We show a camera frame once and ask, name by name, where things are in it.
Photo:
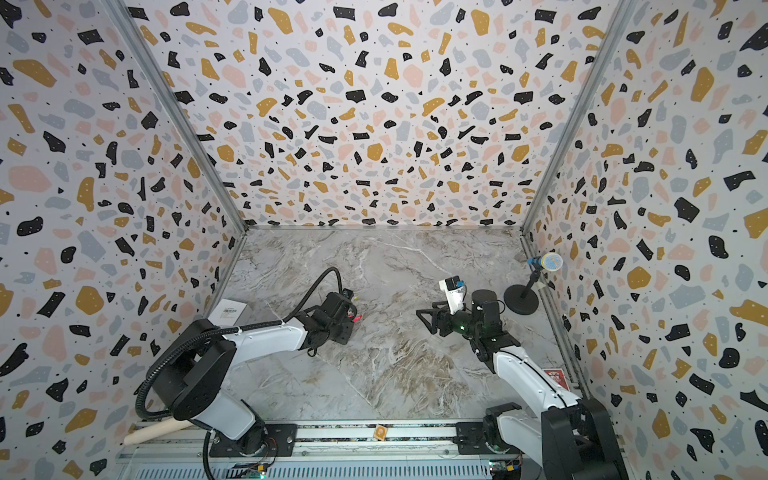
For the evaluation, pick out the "blue microphone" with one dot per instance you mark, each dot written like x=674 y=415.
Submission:
x=550 y=261

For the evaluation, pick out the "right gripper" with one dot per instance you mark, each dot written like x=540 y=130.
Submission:
x=439 y=316

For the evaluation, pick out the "black microphone stand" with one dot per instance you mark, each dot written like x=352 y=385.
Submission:
x=521 y=299

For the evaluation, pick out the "red card box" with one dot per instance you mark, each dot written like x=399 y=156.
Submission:
x=558 y=375

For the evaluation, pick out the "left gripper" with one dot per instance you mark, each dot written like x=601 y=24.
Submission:
x=349 y=326

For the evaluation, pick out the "orange tag on rail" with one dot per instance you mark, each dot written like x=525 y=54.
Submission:
x=380 y=433

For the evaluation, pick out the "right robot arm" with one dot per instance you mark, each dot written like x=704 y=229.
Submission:
x=567 y=436

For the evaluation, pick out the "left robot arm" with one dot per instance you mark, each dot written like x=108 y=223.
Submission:
x=185 y=382

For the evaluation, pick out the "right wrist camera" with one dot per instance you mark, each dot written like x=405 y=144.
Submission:
x=454 y=290

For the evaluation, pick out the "white small box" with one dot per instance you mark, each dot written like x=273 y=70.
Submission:
x=228 y=313

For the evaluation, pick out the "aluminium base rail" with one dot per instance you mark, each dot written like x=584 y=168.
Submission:
x=413 y=449

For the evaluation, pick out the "wooden stick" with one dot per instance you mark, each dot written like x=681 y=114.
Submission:
x=155 y=430

